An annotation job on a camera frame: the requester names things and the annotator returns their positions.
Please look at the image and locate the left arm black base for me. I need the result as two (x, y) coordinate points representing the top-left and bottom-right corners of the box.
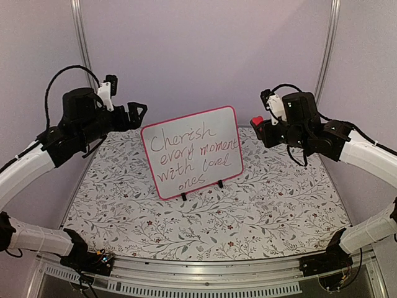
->
(60, 228), (115, 276)

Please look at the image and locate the left aluminium corner post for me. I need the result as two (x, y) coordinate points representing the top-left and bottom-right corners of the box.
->
(69, 0), (108, 125)

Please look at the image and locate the aluminium corner post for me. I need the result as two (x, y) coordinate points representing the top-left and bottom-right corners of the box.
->
(69, 0), (108, 125)
(314, 0), (341, 107)

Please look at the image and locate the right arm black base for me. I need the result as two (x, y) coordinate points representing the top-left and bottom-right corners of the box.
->
(299, 245), (363, 293)

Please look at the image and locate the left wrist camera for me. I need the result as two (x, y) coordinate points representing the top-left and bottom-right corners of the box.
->
(97, 74), (118, 112)

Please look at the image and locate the front aluminium rail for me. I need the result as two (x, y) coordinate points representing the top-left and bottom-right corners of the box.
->
(27, 247), (391, 297)

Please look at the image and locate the right aluminium corner post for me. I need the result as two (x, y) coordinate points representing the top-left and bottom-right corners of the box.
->
(314, 0), (341, 107)

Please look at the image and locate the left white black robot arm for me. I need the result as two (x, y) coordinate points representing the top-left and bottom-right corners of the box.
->
(1, 88), (148, 269)

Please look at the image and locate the pink framed whiteboard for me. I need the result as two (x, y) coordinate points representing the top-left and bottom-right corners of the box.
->
(141, 106), (244, 200)

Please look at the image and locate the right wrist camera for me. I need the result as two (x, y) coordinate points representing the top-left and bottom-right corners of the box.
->
(260, 89), (286, 125)

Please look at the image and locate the floral patterned table mat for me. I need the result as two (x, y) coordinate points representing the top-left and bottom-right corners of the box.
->
(64, 127), (350, 261)

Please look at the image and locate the red whiteboard eraser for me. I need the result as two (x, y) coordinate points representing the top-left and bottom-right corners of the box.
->
(250, 116), (264, 127)

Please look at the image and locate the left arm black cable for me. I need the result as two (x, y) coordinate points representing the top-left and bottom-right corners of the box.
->
(43, 65), (103, 128)

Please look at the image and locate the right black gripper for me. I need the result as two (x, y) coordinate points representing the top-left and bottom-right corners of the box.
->
(256, 119), (310, 150)

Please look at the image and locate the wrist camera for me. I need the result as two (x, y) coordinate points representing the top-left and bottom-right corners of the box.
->
(260, 89), (286, 125)
(97, 74), (118, 112)

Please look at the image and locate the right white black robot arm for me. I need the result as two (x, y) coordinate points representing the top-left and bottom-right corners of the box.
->
(251, 89), (396, 271)

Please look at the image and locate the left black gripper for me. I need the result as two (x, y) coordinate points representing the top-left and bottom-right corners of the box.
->
(78, 101), (146, 147)

